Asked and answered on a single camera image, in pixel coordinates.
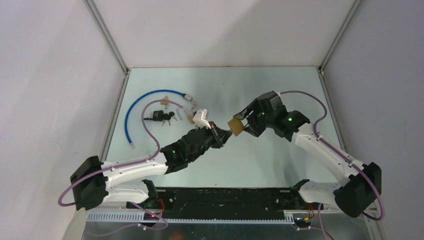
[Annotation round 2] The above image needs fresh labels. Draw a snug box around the purple cable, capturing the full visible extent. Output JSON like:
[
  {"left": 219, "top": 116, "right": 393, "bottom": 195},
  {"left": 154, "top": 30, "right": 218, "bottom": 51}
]
[
  {"left": 57, "top": 100, "right": 196, "bottom": 207},
  {"left": 279, "top": 90, "right": 386, "bottom": 222}
]

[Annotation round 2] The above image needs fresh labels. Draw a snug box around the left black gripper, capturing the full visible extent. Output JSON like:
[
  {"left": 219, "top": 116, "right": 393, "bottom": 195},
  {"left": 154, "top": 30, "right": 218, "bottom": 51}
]
[{"left": 188, "top": 121, "right": 232, "bottom": 162}]

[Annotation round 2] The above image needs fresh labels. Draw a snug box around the small brass padlock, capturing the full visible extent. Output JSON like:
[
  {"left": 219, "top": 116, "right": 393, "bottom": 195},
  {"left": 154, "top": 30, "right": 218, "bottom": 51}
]
[{"left": 160, "top": 95, "right": 170, "bottom": 110}]

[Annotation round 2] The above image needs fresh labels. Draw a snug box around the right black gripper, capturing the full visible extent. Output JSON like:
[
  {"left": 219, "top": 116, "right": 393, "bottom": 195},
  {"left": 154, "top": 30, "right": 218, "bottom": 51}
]
[{"left": 232, "top": 98, "right": 274, "bottom": 138}]

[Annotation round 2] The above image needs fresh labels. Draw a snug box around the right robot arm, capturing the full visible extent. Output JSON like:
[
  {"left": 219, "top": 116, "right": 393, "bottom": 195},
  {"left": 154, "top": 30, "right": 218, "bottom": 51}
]
[{"left": 228, "top": 91, "right": 385, "bottom": 221}]

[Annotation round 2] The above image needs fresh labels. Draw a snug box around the black padlock with keys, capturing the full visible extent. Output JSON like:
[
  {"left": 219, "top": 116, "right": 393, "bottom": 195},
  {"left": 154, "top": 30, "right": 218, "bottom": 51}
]
[{"left": 143, "top": 110, "right": 178, "bottom": 126}]

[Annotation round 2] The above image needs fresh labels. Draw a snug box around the blue cable lock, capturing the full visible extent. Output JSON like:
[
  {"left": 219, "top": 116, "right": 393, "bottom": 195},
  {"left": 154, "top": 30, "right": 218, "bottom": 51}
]
[{"left": 124, "top": 89, "right": 194, "bottom": 149}]

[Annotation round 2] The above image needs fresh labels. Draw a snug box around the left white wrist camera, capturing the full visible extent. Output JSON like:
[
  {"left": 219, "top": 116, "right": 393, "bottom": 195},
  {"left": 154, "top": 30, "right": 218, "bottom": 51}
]
[{"left": 192, "top": 108, "right": 211, "bottom": 129}]

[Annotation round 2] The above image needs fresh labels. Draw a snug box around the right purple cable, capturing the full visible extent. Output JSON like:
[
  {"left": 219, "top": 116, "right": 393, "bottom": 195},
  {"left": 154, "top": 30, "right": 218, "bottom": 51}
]
[{"left": 279, "top": 90, "right": 386, "bottom": 222}]

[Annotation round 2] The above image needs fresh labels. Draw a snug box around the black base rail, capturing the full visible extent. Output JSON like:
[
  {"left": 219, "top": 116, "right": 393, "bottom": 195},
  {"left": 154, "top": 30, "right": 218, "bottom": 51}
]
[{"left": 141, "top": 187, "right": 319, "bottom": 221}]

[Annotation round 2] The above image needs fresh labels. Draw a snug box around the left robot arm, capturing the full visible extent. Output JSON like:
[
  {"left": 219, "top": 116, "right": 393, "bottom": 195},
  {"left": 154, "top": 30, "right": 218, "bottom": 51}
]
[{"left": 70, "top": 123, "right": 232, "bottom": 211}]

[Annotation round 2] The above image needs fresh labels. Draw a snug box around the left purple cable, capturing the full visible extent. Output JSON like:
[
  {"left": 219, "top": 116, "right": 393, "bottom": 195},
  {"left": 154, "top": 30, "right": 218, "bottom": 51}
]
[{"left": 57, "top": 100, "right": 196, "bottom": 207}]

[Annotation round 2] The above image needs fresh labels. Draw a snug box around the large brass padlock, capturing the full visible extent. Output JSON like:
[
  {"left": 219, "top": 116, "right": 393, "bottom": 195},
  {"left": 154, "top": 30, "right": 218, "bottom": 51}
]
[{"left": 227, "top": 118, "right": 245, "bottom": 137}]

